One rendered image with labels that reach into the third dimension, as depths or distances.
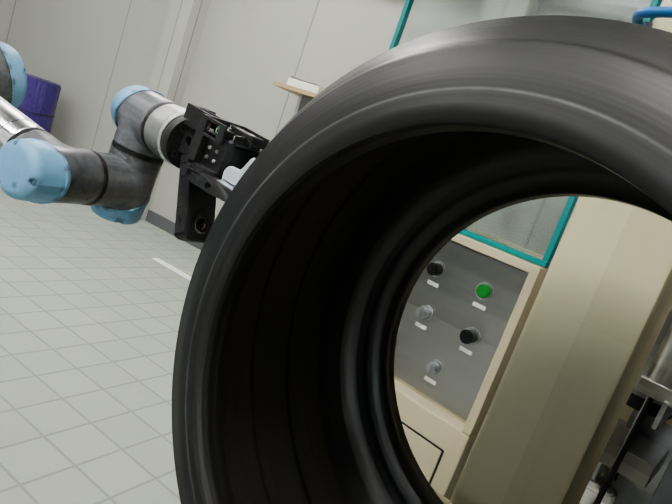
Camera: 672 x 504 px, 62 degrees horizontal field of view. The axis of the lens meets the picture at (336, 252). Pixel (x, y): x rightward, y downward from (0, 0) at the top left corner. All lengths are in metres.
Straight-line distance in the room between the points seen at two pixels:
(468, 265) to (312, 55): 4.09
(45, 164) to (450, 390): 0.91
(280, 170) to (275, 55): 4.96
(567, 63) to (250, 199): 0.27
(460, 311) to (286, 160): 0.85
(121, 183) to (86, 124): 6.31
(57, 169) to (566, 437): 0.70
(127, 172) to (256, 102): 4.60
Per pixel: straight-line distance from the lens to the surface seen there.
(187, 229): 0.73
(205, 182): 0.67
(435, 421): 1.25
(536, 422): 0.79
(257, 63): 5.52
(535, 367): 0.78
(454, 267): 1.26
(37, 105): 6.83
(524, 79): 0.37
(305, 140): 0.45
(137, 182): 0.85
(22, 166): 0.76
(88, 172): 0.79
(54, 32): 7.95
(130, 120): 0.84
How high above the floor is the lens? 1.35
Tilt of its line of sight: 10 degrees down
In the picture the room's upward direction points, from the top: 20 degrees clockwise
